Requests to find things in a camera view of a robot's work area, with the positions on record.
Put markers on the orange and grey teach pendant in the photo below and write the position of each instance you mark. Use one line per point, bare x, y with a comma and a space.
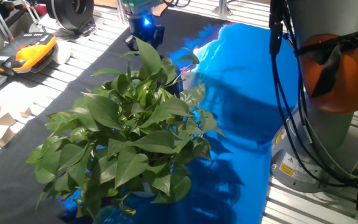
26, 53

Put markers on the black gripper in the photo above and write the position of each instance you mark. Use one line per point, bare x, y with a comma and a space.
143, 26

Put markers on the green leafy potted plant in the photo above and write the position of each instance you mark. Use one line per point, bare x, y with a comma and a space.
126, 137

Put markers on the small pale wooden block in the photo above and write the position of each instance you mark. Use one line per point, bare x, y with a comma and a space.
26, 113

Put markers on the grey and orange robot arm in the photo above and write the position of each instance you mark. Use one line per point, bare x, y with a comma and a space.
325, 18

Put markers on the blue and black printed cloth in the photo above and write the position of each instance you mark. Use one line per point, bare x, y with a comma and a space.
247, 93

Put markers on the aluminium frame post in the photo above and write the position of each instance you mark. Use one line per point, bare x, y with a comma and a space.
120, 14
222, 7

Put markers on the black round fan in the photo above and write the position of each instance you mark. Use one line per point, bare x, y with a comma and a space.
70, 12

